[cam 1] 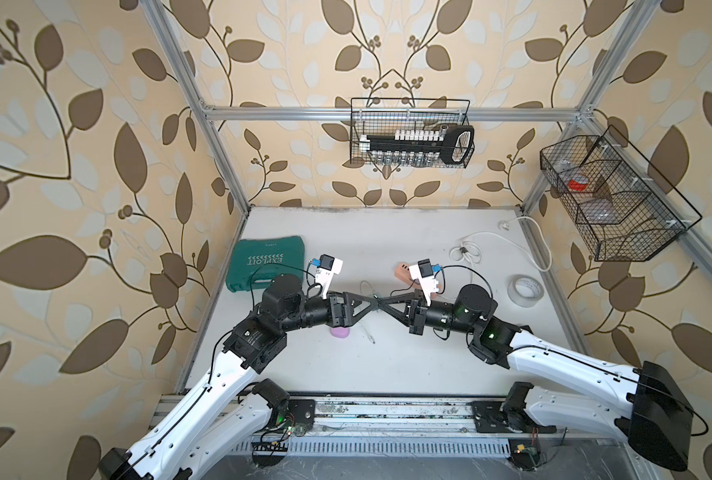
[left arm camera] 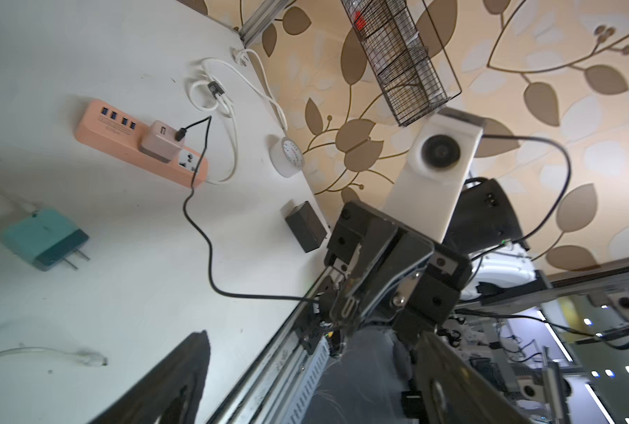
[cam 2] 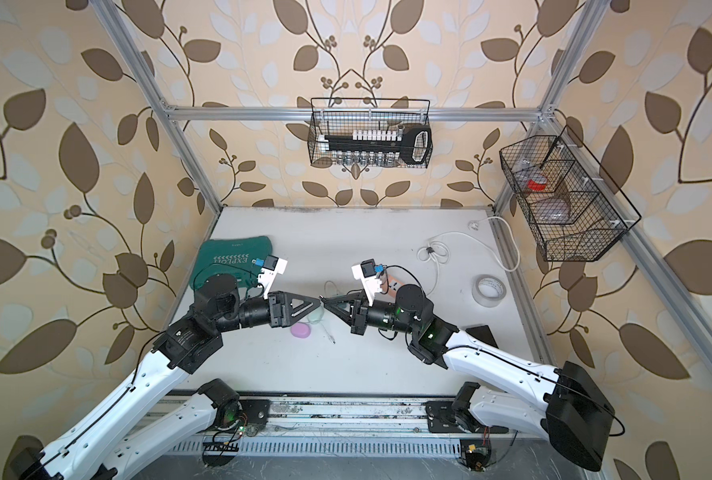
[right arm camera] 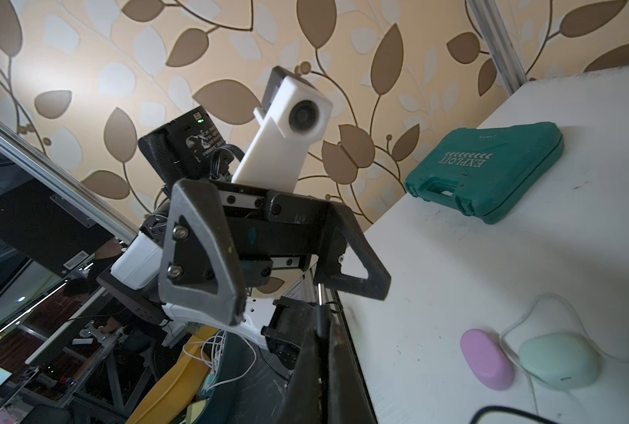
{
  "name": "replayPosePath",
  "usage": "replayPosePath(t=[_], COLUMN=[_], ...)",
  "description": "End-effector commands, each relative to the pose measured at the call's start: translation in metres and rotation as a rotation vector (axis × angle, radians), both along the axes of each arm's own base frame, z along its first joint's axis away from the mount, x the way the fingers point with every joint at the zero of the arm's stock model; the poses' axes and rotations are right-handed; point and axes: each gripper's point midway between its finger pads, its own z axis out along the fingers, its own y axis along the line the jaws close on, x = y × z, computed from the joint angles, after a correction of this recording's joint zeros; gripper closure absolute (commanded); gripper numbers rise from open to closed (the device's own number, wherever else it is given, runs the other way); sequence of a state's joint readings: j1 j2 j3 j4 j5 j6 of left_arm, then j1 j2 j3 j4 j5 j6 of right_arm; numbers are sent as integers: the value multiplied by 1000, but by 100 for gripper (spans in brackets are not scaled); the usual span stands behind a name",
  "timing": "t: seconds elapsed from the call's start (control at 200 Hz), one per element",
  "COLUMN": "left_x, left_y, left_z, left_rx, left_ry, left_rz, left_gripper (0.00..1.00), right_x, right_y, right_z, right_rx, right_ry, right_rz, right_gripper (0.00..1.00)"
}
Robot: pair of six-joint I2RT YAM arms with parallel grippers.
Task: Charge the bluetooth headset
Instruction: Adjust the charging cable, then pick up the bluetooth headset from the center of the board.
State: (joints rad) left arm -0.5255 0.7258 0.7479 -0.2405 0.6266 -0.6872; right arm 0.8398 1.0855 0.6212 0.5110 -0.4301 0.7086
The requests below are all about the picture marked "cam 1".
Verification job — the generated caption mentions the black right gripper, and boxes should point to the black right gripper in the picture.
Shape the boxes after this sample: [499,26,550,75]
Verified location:
[381,289,478,338]

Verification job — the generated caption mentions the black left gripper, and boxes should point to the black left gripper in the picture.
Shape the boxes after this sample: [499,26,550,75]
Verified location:
[275,287,374,336]

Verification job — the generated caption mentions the black usb cable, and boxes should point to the black usb cable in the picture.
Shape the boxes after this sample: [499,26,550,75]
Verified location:
[373,263,495,301]

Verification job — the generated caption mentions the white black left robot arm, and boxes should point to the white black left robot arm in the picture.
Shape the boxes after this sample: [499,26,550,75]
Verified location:
[99,274,379,479]

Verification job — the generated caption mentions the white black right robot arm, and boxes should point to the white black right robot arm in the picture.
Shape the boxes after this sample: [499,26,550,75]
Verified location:
[378,284,698,472]

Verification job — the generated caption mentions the pink power strip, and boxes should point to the pink power strip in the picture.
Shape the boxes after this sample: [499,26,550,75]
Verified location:
[394,262,419,288]

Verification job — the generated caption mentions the purple earbuds case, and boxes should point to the purple earbuds case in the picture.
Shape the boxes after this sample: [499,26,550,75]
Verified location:
[330,327,350,339]

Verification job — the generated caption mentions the white tape roll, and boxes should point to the white tape roll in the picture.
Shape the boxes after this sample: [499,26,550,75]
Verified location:
[507,275,545,308]

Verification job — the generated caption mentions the green plastic tool case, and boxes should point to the green plastic tool case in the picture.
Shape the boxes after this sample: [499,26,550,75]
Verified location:
[225,236,305,292]

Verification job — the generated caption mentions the black white socket set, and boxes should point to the black white socket set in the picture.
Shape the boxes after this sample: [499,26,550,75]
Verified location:
[356,125,475,168]

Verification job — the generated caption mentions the red object in basket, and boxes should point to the red object in basket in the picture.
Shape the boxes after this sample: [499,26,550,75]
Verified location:
[566,173,590,192]

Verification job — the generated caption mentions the white usb cable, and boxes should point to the white usb cable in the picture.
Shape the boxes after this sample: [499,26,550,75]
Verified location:
[358,279,378,345]

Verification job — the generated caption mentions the white power strip cord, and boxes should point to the white power strip cord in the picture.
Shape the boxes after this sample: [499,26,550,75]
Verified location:
[449,215,554,273]

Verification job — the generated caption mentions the aluminium frame rail front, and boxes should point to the aluminium frame rail front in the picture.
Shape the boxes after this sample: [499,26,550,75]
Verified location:
[144,392,648,460]

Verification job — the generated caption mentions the black wire basket back wall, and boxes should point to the black wire basket back wall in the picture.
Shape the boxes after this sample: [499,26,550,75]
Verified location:
[349,97,475,168]

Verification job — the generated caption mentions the black wire basket wall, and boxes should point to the black wire basket wall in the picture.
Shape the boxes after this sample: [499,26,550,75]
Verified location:
[540,125,703,262]
[349,97,475,168]

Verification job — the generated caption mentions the black wire basket right wall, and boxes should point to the black wire basket right wall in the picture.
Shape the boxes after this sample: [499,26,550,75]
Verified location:
[540,125,703,262]

